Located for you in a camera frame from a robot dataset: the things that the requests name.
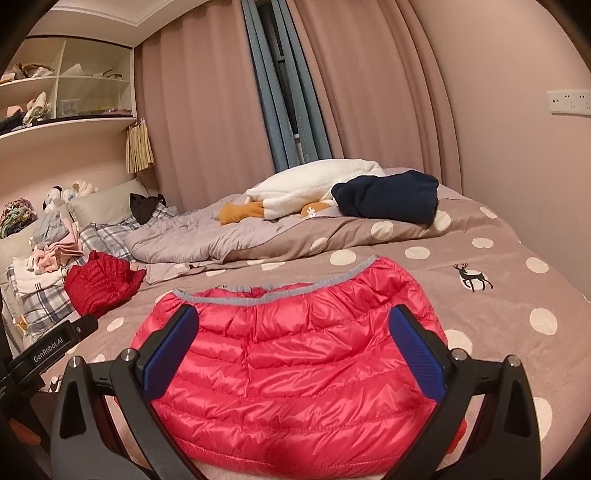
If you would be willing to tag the dark red down jacket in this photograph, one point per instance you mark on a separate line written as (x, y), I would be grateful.
(101, 286)

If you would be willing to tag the navy folded garment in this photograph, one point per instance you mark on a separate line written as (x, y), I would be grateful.
(388, 196)

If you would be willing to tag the plaid pillow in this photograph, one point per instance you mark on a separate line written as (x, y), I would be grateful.
(111, 235)
(41, 304)

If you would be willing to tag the black and white plush dog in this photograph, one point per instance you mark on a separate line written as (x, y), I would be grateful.
(54, 198)

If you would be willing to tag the white goose plush toy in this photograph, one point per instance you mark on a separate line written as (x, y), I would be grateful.
(304, 187)

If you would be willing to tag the blue curtain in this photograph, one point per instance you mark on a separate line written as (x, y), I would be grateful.
(309, 92)
(263, 92)

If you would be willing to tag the pale clothes bundle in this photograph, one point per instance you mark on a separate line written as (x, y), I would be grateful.
(36, 108)

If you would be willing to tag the pink-red down jacket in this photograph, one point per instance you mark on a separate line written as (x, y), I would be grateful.
(295, 369)

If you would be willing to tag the black garment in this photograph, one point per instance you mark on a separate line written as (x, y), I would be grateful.
(145, 207)

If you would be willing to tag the white folded garments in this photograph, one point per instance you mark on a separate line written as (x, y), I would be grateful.
(32, 279)

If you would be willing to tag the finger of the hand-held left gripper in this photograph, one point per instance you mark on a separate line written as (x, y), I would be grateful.
(85, 326)

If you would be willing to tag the grey quilt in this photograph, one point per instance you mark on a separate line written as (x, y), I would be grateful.
(184, 235)

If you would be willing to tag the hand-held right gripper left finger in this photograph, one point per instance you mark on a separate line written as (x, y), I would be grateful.
(171, 350)

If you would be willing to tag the clear plastic box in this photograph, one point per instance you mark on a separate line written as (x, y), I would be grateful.
(68, 108)

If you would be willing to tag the grey-blue garment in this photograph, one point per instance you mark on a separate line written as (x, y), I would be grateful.
(48, 228)

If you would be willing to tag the multicoloured cloth pile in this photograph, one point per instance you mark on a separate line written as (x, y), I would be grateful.
(18, 217)

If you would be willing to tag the pile of pink clothes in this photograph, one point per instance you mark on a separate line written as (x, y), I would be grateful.
(60, 254)

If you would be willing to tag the pink curtain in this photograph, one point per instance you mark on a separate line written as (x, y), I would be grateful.
(203, 106)
(369, 83)

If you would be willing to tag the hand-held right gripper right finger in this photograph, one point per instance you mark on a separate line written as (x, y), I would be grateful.
(415, 350)

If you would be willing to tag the white wall socket strip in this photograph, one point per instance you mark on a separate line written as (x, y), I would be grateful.
(570, 102)

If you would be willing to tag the polka dot bed cover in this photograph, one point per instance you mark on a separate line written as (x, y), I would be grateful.
(485, 323)

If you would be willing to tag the white wall shelf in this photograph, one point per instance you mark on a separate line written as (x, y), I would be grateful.
(78, 124)

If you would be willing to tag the yellow pleated cloth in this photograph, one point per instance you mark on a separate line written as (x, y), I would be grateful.
(139, 147)

